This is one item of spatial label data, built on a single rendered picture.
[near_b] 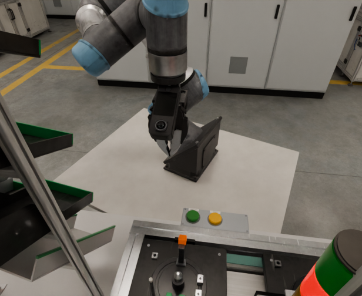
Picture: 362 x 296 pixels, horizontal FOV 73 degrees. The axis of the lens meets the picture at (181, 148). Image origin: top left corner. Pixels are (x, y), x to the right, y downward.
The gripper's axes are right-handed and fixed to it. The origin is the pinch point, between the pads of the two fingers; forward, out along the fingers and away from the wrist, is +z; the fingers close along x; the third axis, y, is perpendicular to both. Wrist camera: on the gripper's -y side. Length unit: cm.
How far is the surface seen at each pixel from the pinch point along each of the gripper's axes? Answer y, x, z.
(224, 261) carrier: -12.1, -16.3, 26.3
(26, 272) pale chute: -29.3, 20.8, 5.4
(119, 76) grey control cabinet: 277, 124, 105
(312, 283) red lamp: -32.1, -21.5, -11.7
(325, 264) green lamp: -31.9, -21.5, -15.6
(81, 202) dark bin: -16.0, 15.6, 1.4
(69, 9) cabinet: 676, 400, 98
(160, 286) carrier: -21.2, -0.8, 24.3
